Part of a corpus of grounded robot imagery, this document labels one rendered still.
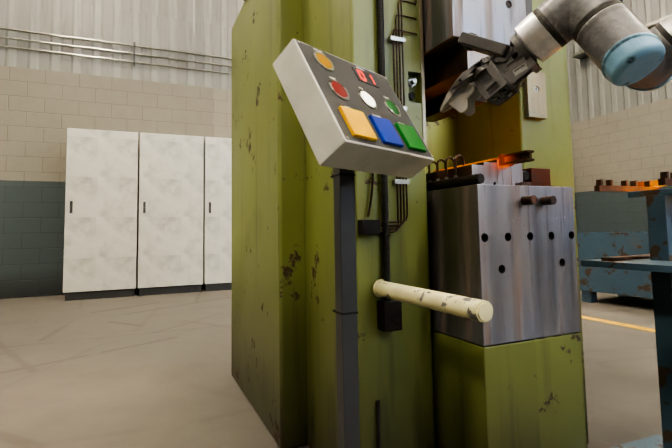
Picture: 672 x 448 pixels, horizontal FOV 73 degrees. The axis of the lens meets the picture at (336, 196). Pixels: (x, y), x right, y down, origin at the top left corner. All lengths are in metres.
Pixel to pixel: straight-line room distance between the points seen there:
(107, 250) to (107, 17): 3.34
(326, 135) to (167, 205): 5.51
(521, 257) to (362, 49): 0.78
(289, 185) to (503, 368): 0.94
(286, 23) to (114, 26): 5.81
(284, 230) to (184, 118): 5.59
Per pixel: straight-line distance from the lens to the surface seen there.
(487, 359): 1.37
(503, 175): 1.48
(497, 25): 1.60
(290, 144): 1.75
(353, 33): 1.46
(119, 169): 6.37
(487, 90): 1.00
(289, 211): 1.72
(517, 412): 1.49
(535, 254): 1.46
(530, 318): 1.46
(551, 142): 1.86
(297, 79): 0.97
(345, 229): 1.05
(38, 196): 7.09
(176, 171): 6.38
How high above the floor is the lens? 0.79
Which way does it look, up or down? 4 degrees up
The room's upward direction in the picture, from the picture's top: 1 degrees counter-clockwise
